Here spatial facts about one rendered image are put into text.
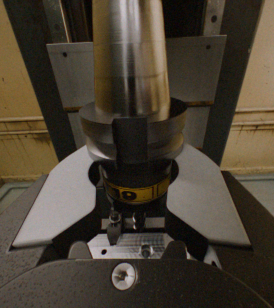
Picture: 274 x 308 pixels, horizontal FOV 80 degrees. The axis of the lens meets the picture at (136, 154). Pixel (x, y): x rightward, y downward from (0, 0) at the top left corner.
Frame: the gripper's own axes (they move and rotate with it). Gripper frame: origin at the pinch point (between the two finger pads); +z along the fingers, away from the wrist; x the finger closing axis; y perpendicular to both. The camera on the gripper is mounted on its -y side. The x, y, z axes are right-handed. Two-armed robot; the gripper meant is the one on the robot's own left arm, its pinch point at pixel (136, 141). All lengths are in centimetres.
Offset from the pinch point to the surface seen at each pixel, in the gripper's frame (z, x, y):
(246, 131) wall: 83, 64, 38
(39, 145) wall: 80, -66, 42
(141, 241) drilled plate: 11.9, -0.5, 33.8
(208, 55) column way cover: 41.7, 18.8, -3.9
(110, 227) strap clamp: 14.5, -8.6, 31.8
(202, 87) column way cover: 41.6, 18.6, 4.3
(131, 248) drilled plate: 10.2, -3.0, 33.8
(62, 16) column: 41.7, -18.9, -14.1
